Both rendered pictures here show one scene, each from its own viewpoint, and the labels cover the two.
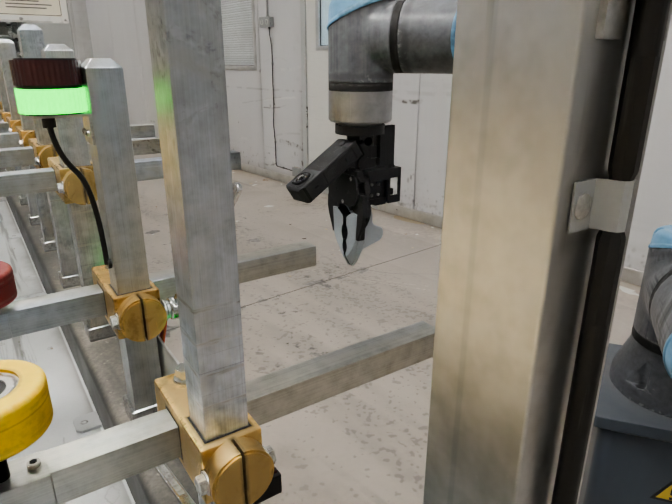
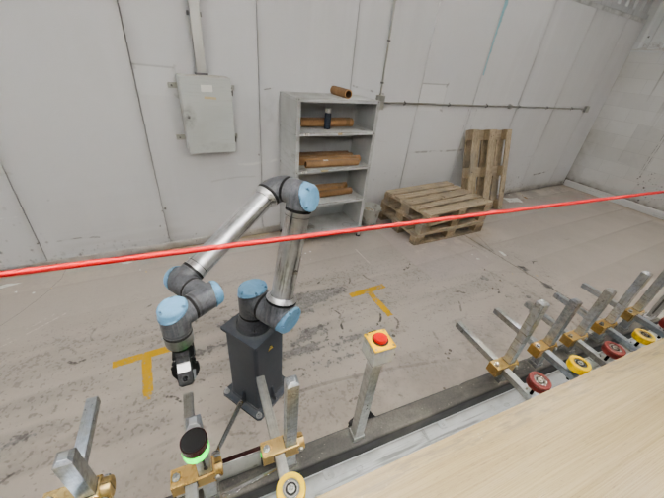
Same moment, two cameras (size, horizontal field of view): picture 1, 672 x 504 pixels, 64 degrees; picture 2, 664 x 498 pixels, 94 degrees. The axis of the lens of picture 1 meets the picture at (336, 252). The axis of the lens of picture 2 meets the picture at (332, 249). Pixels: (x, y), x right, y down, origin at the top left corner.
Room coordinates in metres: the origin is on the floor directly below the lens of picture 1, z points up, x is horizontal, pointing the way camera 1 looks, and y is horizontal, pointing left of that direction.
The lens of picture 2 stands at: (0.22, 0.59, 1.90)
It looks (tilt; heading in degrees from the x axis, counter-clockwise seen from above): 32 degrees down; 278
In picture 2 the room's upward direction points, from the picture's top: 6 degrees clockwise
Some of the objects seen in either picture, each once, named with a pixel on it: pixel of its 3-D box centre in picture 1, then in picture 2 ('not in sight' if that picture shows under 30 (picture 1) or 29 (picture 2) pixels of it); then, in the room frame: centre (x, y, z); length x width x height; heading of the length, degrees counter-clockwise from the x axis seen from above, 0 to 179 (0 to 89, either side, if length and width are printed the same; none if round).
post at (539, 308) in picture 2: not in sight; (518, 344); (-0.47, -0.47, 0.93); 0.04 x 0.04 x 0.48; 34
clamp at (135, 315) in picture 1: (125, 300); (198, 475); (0.58, 0.25, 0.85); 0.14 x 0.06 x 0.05; 34
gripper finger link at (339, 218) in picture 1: (354, 231); not in sight; (0.81, -0.03, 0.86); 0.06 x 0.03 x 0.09; 124
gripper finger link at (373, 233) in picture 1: (366, 236); not in sight; (0.78, -0.05, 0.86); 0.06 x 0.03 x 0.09; 124
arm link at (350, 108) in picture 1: (358, 107); (178, 337); (0.79, -0.03, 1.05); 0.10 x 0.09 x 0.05; 34
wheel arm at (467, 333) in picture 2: not in sight; (491, 358); (-0.41, -0.49, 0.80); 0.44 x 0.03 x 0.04; 124
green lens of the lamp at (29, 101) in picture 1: (52, 99); (196, 448); (0.54, 0.27, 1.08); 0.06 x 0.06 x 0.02
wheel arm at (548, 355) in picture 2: not in sight; (531, 340); (-0.62, -0.63, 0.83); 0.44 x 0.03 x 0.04; 124
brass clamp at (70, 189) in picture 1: (75, 179); (79, 497); (0.79, 0.39, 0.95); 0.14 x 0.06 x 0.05; 34
